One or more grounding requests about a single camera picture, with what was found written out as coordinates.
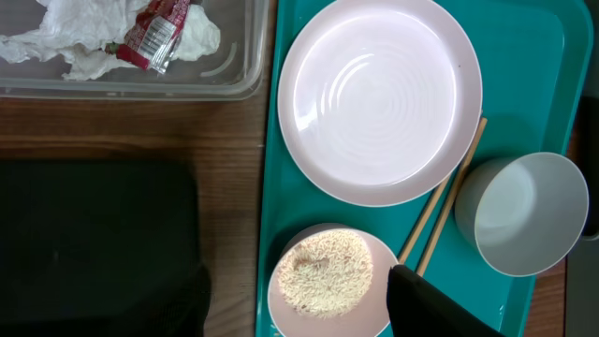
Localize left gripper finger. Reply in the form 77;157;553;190
387;265;503;337

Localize pink bowl with rice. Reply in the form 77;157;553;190
267;224;398;337

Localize grey bowl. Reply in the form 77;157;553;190
454;153;590;277

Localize red snack wrapper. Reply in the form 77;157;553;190
105;0;190;74

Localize white napkin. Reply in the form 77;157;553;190
1;0;221;81

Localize wooden chopstick left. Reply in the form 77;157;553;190
398;176;451;264

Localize wooden chopstick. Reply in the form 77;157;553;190
416;118;488;277
398;176;451;264

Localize wooden chopstick right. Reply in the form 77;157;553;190
416;118;488;277

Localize pile of rice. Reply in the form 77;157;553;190
276;229;373;319

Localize large pink plate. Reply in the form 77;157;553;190
277;0;482;207

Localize clear plastic bin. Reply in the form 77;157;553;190
1;0;270;101

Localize black tray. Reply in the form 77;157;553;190
1;160;212;336

